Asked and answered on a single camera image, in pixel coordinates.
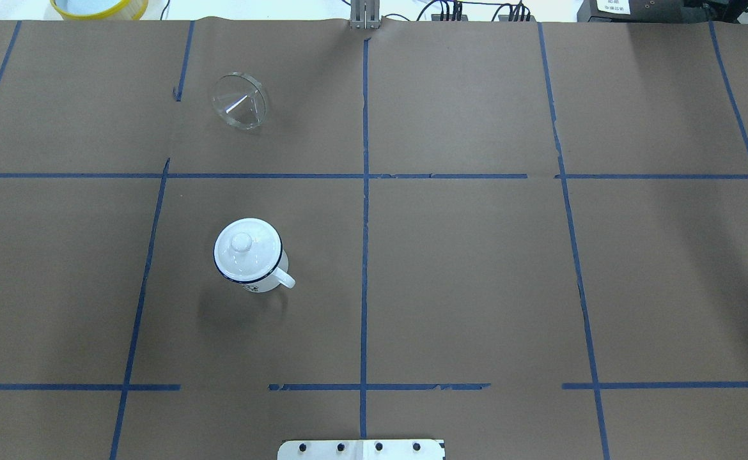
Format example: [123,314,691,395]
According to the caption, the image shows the brown paper table cover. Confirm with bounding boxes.
[0,17,748,459]

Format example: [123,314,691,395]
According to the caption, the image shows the yellow tape roll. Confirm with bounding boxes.
[50,1,150,21]

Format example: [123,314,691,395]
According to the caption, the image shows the clear plastic funnel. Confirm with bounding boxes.
[210,72,270,130]

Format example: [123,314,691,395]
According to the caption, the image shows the white enamel mug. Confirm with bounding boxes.
[214,218,297,294]

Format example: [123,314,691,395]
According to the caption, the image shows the aluminium frame post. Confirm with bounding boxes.
[346,0,382,30]

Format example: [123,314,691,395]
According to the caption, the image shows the black box device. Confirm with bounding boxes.
[576,1,685,24]

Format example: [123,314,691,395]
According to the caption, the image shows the white camera stand base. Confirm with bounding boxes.
[277,439,446,459]

